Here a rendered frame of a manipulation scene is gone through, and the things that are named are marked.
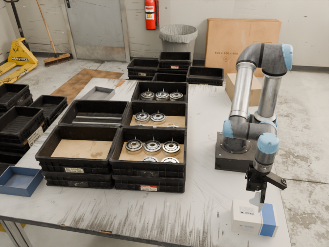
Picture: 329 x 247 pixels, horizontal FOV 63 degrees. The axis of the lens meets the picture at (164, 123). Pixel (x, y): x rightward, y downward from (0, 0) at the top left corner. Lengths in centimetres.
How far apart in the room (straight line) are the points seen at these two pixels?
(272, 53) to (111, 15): 368
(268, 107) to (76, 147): 111
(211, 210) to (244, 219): 19
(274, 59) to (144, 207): 97
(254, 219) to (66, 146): 112
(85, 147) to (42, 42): 402
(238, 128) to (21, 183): 127
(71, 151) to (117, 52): 340
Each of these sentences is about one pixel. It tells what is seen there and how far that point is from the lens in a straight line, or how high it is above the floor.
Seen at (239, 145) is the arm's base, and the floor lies 84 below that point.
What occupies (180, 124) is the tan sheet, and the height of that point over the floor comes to 83.
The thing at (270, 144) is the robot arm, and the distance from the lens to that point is 107.
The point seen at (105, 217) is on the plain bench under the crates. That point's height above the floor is 70.
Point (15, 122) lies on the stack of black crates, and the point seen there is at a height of 49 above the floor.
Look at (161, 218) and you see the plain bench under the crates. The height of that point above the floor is 70.
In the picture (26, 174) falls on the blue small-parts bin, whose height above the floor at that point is 71.
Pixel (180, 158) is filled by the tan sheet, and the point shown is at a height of 83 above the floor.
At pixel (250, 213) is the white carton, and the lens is 140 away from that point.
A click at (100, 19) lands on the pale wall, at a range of 483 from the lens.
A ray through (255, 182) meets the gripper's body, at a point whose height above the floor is 102.
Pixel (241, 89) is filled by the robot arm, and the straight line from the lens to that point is 125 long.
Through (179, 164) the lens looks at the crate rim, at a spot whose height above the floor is 93.
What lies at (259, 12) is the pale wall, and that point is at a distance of 449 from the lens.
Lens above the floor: 188
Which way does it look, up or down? 36 degrees down
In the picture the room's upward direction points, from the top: 1 degrees counter-clockwise
